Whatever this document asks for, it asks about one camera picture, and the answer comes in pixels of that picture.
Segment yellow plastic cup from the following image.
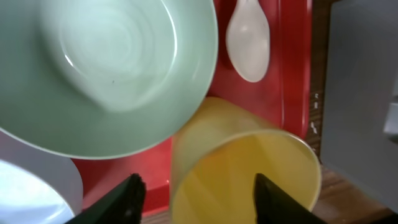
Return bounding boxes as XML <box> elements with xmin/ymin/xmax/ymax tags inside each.
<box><xmin>169</xmin><ymin>97</ymin><xmax>322</xmax><ymax>224</ymax></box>

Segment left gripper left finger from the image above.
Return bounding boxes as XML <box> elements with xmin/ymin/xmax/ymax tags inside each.
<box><xmin>66</xmin><ymin>174</ymin><xmax>146</xmax><ymax>224</ymax></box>

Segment green bowl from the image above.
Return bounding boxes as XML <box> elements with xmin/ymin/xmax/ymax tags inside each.
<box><xmin>1</xmin><ymin>0</ymin><xmax>218</xmax><ymax>159</ymax></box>

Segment grey dishwasher rack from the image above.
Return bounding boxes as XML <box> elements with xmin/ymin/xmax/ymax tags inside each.
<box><xmin>320</xmin><ymin>0</ymin><xmax>397</xmax><ymax>211</ymax></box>

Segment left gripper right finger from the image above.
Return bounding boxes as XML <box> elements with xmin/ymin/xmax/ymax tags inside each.
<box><xmin>253</xmin><ymin>173</ymin><xmax>326</xmax><ymax>224</ymax></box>

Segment light blue bowl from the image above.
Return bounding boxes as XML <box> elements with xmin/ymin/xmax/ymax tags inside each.
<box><xmin>1</xmin><ymin>133</ymin><xmax>83</xmax><ymax>224</ymax></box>

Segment white plastic spoon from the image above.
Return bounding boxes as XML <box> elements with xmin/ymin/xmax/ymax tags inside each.
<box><xmin>226</xmin><ymin>0</ymin><xmax>271</xmax><ymax>83</ymax></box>

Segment red serving tray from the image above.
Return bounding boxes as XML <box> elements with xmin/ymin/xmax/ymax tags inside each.
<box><xmin>75</xmin><ymin>0</ymin><xmax>312</xmax><ymax>215</ymax></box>

